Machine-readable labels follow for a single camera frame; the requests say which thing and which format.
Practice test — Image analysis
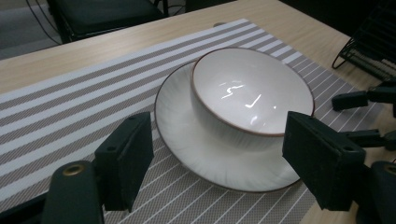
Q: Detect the white bowl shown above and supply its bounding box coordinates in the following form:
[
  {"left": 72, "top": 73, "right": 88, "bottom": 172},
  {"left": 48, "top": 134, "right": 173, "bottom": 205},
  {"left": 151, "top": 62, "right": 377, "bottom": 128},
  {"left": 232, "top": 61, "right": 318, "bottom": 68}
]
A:
[{"left": 190, "top": 47, "right": 316, "bottom": 153}]

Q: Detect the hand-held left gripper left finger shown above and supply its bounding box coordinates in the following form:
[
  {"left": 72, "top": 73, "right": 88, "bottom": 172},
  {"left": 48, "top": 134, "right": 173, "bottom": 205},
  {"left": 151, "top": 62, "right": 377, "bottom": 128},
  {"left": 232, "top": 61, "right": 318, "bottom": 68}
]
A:
[{"left": 93, "top": 111, "right": 155, "bottom": 213}]

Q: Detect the black socket cable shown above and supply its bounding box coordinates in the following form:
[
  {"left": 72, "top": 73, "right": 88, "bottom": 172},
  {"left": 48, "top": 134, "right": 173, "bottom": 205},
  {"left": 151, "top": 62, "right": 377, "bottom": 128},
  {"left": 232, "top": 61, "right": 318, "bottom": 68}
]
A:
[{"left": 24, "top": 0, "right": 64, "bottom": 46}]

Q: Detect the black wire basket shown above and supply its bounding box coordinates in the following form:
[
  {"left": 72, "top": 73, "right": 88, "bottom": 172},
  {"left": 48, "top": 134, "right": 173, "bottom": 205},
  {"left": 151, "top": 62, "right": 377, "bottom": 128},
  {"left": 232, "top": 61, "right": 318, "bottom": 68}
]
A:
[{"left": 331, "top": 0, "right": 396, "bottom": 83}]

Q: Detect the black floor cable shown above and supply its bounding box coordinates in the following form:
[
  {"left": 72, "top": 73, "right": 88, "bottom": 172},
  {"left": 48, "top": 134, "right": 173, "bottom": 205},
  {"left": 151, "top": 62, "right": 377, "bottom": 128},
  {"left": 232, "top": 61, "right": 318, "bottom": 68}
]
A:
[{"left": 169, "top": 0, "right": 188, "bottom": 16}]

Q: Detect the black folding chair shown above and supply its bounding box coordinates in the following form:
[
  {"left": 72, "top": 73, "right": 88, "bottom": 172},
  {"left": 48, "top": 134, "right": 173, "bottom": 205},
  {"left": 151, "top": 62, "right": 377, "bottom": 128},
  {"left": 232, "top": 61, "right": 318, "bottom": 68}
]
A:
[{"left": 46, "top": 0, "right": 170, "bottom": 45}]

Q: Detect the small white plate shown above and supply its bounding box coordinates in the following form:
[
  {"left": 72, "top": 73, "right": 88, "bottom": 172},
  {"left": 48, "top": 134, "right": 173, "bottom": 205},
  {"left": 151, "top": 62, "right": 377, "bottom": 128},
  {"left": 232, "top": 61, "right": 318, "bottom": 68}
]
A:
[{"left": 153, "top": 60, "right": 302, "bottom": 193}]

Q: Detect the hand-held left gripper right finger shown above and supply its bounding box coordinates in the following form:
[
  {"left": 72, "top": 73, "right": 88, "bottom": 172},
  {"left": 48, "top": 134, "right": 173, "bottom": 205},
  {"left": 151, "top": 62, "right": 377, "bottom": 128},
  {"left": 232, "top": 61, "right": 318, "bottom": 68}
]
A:
[{"left": 281, "top": 110, "right": 367, "bottom": 212}]

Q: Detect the grey striped placemat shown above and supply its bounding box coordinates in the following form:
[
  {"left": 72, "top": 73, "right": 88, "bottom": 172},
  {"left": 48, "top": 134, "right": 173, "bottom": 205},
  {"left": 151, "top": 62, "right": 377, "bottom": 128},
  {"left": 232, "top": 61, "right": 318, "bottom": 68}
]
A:
[{"left": 0, "top": 18, "right": 387, "bottom": 224}]

